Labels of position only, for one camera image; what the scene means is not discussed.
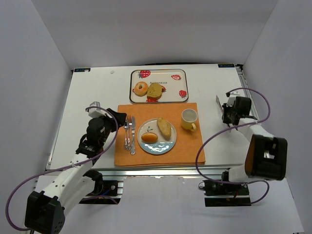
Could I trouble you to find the strawberry pattern tray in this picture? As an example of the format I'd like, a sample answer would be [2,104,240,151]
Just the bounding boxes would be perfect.
[129,69,189,104]

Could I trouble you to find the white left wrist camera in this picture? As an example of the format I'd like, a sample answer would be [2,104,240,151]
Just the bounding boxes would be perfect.
[85,101,107,118]

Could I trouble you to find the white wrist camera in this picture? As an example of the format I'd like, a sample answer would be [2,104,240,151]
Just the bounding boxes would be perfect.
[222,97,236,108]
[85,101,107,118]

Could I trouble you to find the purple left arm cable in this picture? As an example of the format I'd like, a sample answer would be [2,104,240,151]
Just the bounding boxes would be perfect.
[5,106,119,231]

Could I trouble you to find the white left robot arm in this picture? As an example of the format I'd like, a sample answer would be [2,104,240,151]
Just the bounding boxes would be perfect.
[24,106,127,234]

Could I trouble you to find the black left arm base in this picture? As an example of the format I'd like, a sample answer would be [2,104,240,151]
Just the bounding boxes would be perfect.
[79,170,123,205]

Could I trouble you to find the round golden bread roll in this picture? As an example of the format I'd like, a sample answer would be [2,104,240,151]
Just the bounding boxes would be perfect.
[141,132,158,144]

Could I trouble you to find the long striped bread loaf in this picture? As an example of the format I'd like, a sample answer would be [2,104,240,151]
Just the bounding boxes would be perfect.
[157,117,172,140]

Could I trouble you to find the metal food tongs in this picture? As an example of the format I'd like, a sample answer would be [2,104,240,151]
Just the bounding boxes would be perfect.
[215,95,231,133]

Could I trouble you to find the silver table knife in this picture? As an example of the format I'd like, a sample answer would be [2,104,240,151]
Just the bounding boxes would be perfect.
[130,116,136,155]

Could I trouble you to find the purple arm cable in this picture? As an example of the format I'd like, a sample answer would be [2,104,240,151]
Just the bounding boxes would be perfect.
[195,87,271,204]
[5,106,119,231]

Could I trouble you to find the aluminium table frame rail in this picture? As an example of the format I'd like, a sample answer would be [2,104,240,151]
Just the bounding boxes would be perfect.
[43,163,277,182]

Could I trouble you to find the silver spoon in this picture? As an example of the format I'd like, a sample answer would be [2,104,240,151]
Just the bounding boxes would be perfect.
[124,120,129,149]

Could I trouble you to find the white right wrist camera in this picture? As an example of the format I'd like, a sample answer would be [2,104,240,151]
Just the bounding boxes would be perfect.
[222,97,236,108]

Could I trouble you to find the herb bread slice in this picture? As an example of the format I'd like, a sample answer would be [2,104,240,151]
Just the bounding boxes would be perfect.
[147,82,163,100]

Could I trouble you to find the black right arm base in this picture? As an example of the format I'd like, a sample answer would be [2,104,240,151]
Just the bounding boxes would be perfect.
[198,177,251,207]

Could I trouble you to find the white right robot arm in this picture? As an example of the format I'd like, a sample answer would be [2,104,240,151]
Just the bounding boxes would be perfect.
[216,97,288,182]

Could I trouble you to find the yellow mug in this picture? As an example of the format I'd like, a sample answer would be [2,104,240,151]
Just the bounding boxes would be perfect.
[181,109,198,132]

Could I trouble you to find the silver fork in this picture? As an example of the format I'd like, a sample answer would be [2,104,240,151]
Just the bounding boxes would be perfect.
[126,115,132,151]

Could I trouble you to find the glazed bagel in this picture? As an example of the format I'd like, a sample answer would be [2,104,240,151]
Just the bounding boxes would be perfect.
[134,81,149,97]

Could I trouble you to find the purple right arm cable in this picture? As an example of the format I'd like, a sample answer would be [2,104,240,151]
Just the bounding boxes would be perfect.
[195,87,271,204]

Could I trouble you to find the white and blue plate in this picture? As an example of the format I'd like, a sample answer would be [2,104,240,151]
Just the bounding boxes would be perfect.
[137,118,177,155]

